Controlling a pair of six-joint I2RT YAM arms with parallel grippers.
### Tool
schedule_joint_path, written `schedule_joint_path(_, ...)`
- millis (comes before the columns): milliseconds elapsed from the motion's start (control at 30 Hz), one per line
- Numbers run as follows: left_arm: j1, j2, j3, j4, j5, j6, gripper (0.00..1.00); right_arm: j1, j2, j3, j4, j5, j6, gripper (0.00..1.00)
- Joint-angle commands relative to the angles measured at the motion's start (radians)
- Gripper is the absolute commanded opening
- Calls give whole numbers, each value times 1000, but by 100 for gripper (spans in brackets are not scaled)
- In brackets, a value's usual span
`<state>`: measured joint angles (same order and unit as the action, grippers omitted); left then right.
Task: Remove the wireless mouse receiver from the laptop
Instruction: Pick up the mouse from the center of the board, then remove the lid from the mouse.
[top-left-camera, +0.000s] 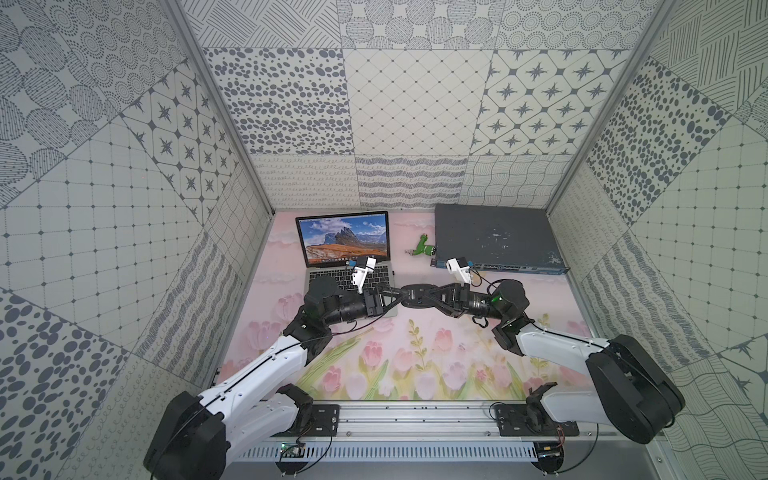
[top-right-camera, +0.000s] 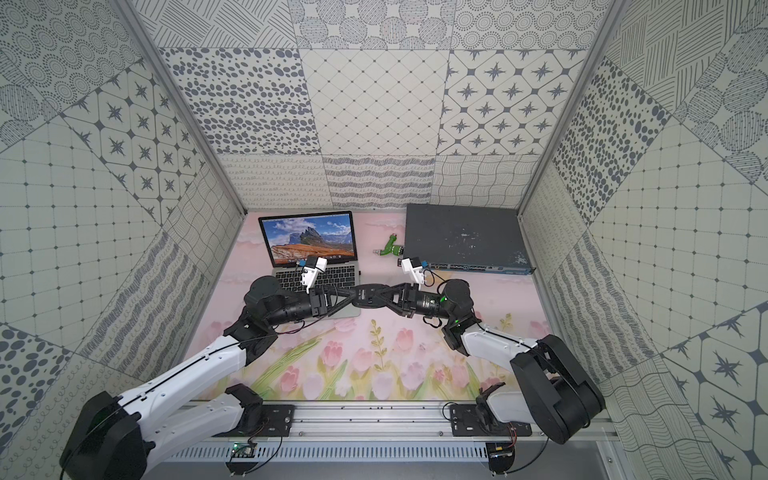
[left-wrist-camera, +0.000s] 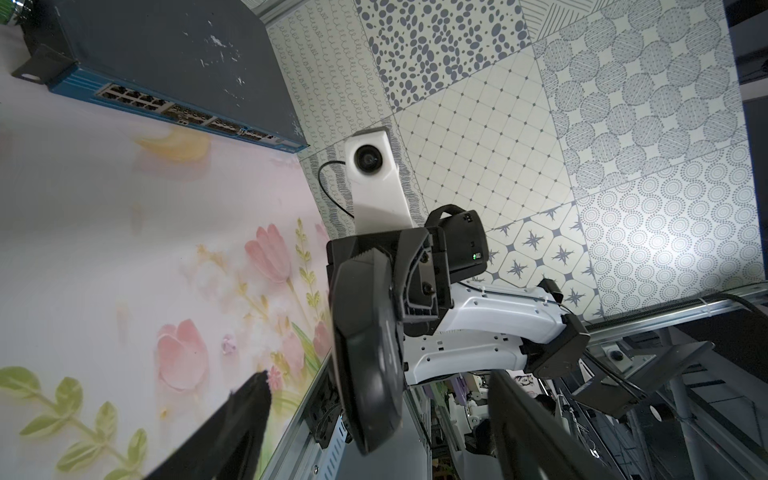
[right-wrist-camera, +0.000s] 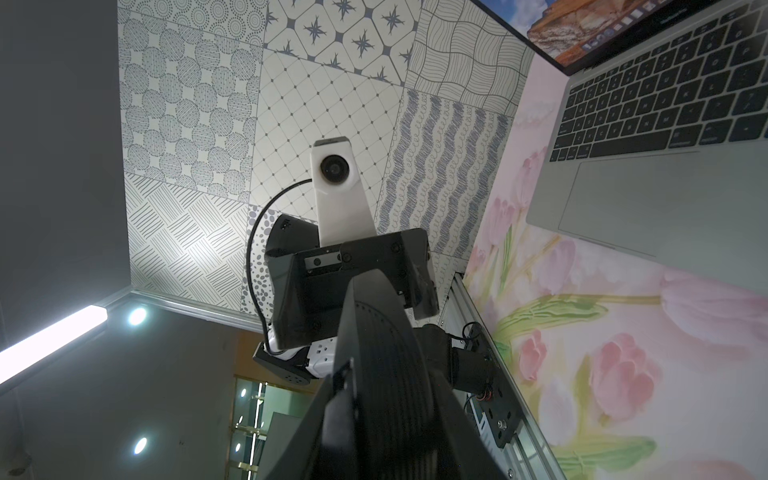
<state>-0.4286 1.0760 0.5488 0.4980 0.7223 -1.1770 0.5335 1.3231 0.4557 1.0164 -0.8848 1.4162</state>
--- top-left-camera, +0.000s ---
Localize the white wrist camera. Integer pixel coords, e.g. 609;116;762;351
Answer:
351;256;377;294
446;257;472;284

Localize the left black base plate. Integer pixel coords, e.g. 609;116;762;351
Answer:
286;404;341;437

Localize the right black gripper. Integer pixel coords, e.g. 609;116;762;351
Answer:
421;282;506;321

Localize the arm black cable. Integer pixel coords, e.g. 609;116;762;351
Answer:
323;311;385;337
467;268;505;328

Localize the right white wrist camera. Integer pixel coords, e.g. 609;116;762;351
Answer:
446;257;472;284

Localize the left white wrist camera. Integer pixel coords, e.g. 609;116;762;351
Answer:
351;256;377;294

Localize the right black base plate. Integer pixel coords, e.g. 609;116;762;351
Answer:
490;402;580;437

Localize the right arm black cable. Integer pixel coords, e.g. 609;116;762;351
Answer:
467;268;505;328

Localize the aluminium mounting rail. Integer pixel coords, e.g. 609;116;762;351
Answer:
238;401;664;467

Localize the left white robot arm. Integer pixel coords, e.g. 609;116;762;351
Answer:
143;277;409;479

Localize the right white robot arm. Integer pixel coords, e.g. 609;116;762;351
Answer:
412;280;686;444

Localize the grey network switch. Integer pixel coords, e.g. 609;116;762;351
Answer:
433;204;569;275

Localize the silver laptop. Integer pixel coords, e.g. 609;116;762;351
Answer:
295;211;394;325

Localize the green connector plug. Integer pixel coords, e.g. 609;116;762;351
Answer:
405;234;436;257

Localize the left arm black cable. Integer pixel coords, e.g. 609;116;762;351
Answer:
323;311;385;337

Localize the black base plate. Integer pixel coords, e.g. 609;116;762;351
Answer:
490;402;580;437
286;404;341;437

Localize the black wireless mouse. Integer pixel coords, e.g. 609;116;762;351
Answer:
399;284;437;309

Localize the pink floral table mat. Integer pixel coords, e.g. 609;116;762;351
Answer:
218;212;590;401

